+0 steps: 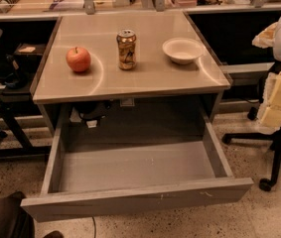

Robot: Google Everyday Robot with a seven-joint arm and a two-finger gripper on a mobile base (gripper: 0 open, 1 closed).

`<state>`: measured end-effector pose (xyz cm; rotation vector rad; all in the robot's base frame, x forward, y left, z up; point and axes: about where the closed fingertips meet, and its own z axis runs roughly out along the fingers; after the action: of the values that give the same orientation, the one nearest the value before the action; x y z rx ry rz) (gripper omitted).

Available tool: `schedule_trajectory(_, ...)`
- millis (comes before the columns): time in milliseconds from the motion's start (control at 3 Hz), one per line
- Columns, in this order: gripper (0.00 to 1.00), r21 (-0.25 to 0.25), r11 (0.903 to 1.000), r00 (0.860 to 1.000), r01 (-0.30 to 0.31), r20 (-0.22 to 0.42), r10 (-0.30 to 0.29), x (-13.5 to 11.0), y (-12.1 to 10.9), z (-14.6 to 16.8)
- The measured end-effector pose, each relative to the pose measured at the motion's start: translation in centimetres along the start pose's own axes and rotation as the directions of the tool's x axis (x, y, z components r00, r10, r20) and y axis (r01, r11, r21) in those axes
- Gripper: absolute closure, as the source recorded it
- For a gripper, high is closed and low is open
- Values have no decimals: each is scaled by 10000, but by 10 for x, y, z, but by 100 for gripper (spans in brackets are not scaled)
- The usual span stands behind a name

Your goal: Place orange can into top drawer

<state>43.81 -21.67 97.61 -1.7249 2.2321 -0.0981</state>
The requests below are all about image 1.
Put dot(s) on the orange soda can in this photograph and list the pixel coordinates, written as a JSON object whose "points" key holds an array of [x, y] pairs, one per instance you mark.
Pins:
{"points": [[126, 42]]}

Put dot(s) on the open grey drawer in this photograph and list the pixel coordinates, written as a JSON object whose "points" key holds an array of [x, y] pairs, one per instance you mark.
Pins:
{"points": [[169, 163]]}

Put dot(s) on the grey cabinet table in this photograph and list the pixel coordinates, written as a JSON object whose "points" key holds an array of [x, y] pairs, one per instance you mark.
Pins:
{"points": [[153, 75]]}

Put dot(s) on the white bowl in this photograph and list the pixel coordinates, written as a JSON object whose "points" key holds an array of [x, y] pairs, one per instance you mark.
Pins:
{"points": [[183, 50]]}

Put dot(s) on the red apple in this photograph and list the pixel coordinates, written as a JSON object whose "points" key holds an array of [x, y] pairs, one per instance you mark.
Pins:
{"points": [[78, 59]]}

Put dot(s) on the black box with label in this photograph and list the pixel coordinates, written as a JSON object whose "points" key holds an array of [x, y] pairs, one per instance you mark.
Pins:
{"points": [[28, 56]]}

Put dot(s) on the black office chair right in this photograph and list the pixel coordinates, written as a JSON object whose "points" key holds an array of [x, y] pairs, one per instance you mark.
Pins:
{"points": [[265, 184]]}

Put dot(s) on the dark brown object bottom-left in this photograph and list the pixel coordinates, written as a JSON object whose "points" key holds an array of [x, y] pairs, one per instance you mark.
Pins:
{"points": [[15, 222]]}

